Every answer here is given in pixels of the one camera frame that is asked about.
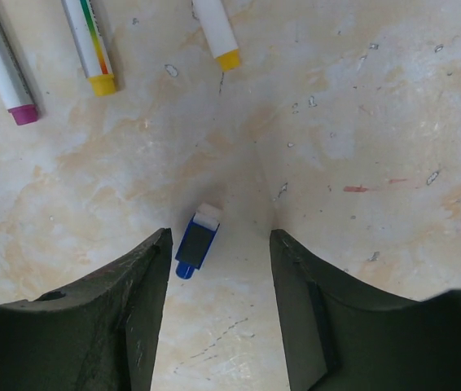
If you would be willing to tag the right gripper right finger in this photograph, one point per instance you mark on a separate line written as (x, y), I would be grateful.
(340, 333)

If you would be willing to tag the blue pen cap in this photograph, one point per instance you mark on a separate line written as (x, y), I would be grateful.
(197, 240)

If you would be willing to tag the white purple marker pen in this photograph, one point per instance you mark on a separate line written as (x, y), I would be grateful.
(14, 89)

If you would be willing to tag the white yellow marker pen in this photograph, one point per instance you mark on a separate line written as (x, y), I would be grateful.
(90, 46)

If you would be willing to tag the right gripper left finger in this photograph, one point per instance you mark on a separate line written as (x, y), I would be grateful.
(99, 332)

